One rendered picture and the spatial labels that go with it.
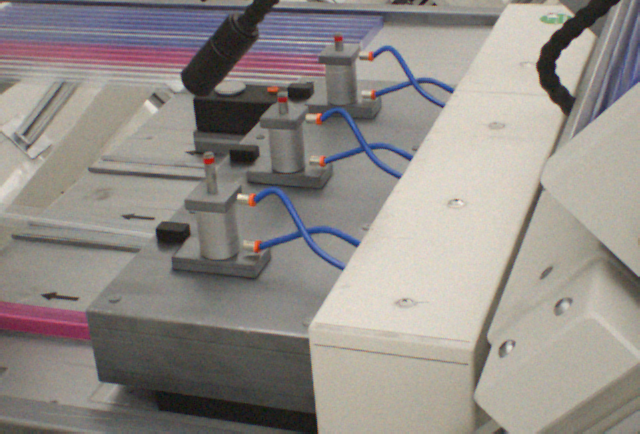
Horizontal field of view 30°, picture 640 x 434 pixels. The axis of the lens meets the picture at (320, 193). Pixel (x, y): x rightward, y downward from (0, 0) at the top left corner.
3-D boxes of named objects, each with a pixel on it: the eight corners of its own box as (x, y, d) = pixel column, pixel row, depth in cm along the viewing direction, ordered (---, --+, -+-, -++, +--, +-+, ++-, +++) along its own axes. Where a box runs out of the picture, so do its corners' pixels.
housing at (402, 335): (327, 552, 63) (305, 324, 57) (508, 158, 104) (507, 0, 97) (479, 581, 60) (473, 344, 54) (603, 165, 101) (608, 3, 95)
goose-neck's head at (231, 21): (172, 79, 58) (224, 16, 55) (187, 65, 59) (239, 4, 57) (199, 104, 58) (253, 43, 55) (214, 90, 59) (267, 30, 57)
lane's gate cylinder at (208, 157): (205, 194, 65) (200, 155, 64) (210, 188, 65) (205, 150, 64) (215, 194, 64) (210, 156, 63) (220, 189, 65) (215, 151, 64)
